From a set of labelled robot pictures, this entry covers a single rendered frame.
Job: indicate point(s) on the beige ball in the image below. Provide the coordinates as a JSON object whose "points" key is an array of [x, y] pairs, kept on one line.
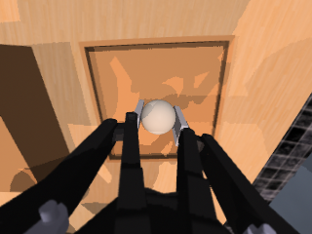
{"points": [[158, 117]]}

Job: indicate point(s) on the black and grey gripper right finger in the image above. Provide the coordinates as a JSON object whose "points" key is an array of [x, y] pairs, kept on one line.
{"points": [[244, 208]]}

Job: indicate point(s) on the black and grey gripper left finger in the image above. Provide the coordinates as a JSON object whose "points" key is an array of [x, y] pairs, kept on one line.
{"points": [[45, 207]]}

